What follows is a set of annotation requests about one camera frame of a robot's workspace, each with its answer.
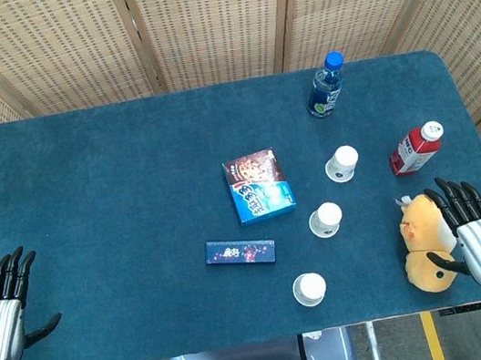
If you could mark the woven bamboo folding screen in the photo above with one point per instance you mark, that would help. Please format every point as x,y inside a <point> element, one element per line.
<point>214,22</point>

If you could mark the white table leg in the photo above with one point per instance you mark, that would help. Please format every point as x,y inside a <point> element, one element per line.
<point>375,351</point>

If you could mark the blue sports drink bottle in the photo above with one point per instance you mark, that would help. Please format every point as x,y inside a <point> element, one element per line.
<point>325,92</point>

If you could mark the white floral paper cup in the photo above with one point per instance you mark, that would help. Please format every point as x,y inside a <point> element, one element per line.
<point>310,288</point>
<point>326,218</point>
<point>343,163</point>

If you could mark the yellow plush toy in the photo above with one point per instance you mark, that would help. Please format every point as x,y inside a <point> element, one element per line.
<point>421,228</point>

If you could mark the dark blue long box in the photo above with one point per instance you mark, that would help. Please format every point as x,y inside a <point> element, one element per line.
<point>240,252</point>

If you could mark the blue cookie box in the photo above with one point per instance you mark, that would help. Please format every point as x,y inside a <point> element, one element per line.
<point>257,186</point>

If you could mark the blue table mat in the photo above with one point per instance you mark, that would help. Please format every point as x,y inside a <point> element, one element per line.
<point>134,207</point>

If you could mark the red bottle with white cap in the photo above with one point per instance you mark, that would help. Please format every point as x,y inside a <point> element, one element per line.
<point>414,153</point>

